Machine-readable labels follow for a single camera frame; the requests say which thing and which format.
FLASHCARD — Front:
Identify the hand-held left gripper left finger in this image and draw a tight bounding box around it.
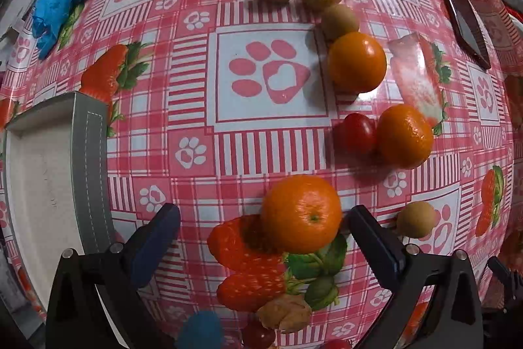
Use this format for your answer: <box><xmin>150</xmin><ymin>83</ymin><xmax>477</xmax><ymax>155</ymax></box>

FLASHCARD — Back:
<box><xmin>45</xmin><ymin>203</ymin><xmax>182</xmax><ymax>349</ymax></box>

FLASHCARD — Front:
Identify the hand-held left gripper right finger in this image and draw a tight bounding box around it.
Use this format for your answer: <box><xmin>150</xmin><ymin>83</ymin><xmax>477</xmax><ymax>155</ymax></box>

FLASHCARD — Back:
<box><xmin>346</xmin><ymin>205</ymin><xmax>485</xmax><ymax>349</ymax></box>

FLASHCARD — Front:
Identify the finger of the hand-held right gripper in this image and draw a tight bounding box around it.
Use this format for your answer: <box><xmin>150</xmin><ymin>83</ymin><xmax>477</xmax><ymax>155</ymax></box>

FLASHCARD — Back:
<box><xmin>486</xmin><ymin>256</ymin><xmax>523</xmax><ymax>313</ymax></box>

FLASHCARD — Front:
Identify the orange mandarin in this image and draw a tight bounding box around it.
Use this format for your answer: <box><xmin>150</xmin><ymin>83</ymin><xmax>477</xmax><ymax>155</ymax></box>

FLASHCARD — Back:
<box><xmin>376</xmin><ymin>104</ymin><xmax>435</xmax><ymax>170</ymax></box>
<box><xmin>328</xmin><ymin>31</ymin><xmax>387</xmax><ymax>94</ymax></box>
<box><xmin>261</xmin><ymin>174</ymin><xmax>343</xmax><ymax>255</ymax></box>

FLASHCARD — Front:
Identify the grey cardboard box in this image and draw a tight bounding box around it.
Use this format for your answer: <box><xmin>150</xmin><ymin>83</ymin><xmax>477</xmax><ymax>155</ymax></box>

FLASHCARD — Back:
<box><xmin>2</xmin><ymin>91</ymin><xmax>123</xmax><ymax>317</ymax></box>

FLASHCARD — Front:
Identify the blue round object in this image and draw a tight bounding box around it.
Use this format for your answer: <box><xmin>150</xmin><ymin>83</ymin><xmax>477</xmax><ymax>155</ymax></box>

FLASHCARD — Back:
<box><xmin>177</xmin><ymin>311</ymin><xmax>225</xmax><ymax>349</ymax></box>

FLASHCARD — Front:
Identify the pink checked tablecloth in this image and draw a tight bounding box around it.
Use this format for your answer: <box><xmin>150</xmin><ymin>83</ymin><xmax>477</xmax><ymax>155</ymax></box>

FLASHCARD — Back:
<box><xmin>0</xmin><ymin>0</ymin><xmax>519</xmax><ymax>349</ymax></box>

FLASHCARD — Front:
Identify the black smartphone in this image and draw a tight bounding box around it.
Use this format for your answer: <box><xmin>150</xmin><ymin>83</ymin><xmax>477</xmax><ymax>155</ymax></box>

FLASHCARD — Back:
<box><xmin>432</xmin><ymin>0</ymin><xmax>492</xmax><ymax>71</ymax></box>

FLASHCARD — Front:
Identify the blue disposable glove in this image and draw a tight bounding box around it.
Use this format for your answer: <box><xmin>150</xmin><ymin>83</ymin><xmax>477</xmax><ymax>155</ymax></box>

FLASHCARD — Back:
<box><xmin>32</xmin><ymin>0</ymin><xmax>152</xmax><ymax>61</ymax></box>

